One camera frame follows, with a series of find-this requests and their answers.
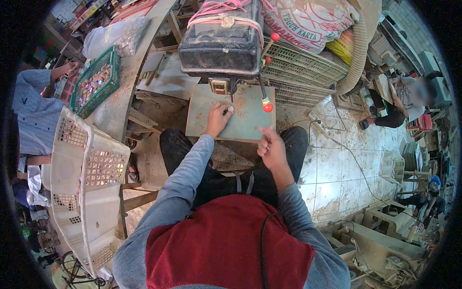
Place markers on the person's right fingers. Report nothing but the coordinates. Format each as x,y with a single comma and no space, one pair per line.
264,142

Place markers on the person's right hand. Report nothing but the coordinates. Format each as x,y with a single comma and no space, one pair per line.
274,150

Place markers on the clear bag of wooden pieces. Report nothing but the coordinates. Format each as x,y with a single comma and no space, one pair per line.
115,36

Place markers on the white power strip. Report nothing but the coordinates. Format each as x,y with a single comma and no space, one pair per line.
319,124

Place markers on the grey-green floor crate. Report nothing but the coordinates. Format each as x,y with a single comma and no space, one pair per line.
411,155

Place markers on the cluttered shelf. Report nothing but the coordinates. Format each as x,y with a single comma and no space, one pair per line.
90,12

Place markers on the person's legs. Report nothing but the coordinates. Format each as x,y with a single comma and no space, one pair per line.
180,148

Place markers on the yellow sack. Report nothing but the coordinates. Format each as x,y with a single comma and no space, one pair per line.
341,47

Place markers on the dusty wooden machine bench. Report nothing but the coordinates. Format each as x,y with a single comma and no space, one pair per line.
379,249

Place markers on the bicycle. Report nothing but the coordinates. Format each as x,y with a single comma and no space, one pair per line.
77,271

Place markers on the white sack with red print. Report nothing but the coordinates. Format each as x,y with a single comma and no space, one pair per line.
310,21

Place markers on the red plastic stool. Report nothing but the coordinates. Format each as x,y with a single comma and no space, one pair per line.
423,122

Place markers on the red knobbed feed lever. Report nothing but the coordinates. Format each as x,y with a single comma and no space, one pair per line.
264,90

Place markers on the stack of grey-green crates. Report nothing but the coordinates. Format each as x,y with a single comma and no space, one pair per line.
299,72

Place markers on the grey metal sheet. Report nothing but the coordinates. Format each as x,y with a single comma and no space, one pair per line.
168,77

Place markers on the person's body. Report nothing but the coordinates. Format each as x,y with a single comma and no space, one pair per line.
223,245

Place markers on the green drill press table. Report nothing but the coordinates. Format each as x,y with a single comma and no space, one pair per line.
249,115

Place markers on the green plastic basket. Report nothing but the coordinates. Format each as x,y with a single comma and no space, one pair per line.
95,85

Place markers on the black drill press head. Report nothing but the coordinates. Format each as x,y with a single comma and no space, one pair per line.
220,39

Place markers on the person's left hand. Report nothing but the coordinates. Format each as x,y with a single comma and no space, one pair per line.
216,121

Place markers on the white plastic basket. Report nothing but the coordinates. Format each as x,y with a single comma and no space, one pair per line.
86,188

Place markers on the small white floor basket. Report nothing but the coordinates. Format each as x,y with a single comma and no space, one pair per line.
393,166

